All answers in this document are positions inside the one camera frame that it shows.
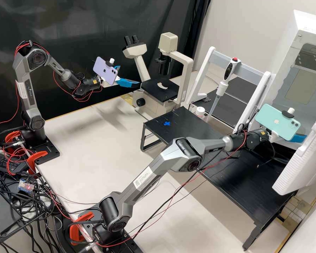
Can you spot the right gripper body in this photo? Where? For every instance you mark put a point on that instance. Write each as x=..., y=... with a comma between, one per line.
x=274, y=137

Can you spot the black platform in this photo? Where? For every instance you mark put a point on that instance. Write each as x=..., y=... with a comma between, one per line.
x=179, y=124
x=239, y=181
x=234, y=110

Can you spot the right wrist camera phone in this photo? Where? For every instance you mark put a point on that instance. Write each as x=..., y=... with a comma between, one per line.
x=276, y=122

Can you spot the pipette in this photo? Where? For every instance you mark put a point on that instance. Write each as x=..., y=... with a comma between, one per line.
x=230, y=69

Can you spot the red clamp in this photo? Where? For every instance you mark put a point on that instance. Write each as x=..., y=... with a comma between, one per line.
x=38, y=158
x=80, y=226
x=11, y=138

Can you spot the white pipette stand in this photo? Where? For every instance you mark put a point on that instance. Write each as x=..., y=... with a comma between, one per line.
x=262, y=87

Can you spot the black power adapter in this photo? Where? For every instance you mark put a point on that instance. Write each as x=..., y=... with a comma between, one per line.
x=5, y=162

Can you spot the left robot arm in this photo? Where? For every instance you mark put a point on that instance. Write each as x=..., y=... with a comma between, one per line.
x=23, y=68

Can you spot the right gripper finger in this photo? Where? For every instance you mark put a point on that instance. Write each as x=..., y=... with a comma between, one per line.
x=299, y=138

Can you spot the wrist camera phone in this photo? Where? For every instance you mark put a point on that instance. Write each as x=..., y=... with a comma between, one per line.
x=102, y=69
x=276, y=122

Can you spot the white-capped bottle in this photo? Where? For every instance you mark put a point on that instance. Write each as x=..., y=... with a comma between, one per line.
x=200, y=110

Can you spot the white incubator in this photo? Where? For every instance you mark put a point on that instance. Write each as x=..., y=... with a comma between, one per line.
x=305, y=23

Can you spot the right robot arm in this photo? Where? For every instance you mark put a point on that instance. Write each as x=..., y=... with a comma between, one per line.
x=187, y=150

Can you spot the cream microscope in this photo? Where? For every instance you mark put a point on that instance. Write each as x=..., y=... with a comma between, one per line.
x=143, y=67

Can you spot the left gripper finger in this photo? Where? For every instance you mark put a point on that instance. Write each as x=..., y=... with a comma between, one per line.
x=117, y=69
x=126, y=82

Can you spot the left wrist camera phone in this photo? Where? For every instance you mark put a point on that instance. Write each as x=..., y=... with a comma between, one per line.
x=102, y=69

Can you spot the incubator door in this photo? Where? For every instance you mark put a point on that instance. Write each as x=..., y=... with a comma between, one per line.
x=300, y=163

